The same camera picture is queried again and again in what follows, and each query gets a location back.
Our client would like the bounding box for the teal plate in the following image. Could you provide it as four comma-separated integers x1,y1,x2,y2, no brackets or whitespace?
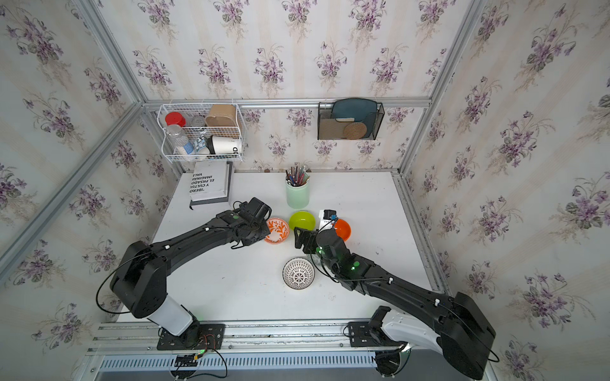
331,98,378,138

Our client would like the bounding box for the coloured pencils bunch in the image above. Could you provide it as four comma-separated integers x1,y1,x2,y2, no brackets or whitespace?
284,165,310,187

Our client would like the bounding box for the orange floral pattern bowl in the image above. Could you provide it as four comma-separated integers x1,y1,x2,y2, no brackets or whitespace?
265,217,290,244

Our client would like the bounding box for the brown cardboard box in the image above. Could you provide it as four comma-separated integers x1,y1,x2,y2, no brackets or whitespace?
205,104,238,127

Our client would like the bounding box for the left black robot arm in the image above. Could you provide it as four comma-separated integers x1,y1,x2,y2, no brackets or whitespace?
110,211,270,341

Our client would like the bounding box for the mint green pencil cup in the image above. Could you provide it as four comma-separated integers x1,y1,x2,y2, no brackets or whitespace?
286,181,310,210

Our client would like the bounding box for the lime green plastic bowl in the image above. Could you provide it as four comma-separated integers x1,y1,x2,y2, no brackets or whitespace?
288,211,317,231

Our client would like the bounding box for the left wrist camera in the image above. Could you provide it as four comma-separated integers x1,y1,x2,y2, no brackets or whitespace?
238,197,272,224

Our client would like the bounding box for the white paper cup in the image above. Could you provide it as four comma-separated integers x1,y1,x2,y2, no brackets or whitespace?
207,135,243,156

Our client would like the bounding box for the black mesh wall organizer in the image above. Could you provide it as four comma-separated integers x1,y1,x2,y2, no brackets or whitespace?
317,101,385,141

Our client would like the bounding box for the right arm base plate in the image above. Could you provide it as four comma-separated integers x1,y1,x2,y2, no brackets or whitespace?
344,306,407,348

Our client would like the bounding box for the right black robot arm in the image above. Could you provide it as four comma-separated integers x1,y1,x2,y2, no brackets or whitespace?
294,228,496,380

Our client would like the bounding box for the clear plastic bottle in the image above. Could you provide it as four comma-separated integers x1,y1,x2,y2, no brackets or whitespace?
166,124,194,156

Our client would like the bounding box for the black white pattern bowl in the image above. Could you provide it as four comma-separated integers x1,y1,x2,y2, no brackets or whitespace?
282,258,315,291

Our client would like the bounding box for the red lidded jar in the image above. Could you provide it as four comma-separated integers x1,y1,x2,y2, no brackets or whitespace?
165,112,187,127

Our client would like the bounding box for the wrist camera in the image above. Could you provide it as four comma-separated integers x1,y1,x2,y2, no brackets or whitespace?
319,209,338,230
238,197,272,224

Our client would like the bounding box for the orange plastic bowl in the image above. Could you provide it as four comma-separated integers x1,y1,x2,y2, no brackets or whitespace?
333,218,352,241

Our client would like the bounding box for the round cork coaster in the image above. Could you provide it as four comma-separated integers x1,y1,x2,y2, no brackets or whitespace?
343,122,368,140

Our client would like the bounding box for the white wire wall basket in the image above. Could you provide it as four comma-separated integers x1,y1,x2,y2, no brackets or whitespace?
157,103,246,163

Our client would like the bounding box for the white grey book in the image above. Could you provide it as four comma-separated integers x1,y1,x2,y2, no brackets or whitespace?
188,160,234,209

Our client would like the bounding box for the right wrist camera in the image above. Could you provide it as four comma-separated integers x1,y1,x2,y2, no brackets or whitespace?
319,209,338,230

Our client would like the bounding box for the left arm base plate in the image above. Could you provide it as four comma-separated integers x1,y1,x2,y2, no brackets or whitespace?
157,322,227,351

